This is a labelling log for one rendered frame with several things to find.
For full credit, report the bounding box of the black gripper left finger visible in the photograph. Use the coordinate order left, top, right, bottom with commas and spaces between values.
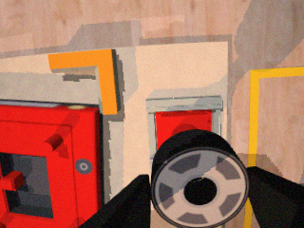
79, 175, 151, 228

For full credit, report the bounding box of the yellow rectangular outline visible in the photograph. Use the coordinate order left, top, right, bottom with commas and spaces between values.
243, 67, 304, 228

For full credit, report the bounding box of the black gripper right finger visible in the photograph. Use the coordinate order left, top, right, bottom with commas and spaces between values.
246, 167, 304, 228

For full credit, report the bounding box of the black wheel with grey hub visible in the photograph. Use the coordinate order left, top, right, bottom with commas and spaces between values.
149, 129, 251, 228

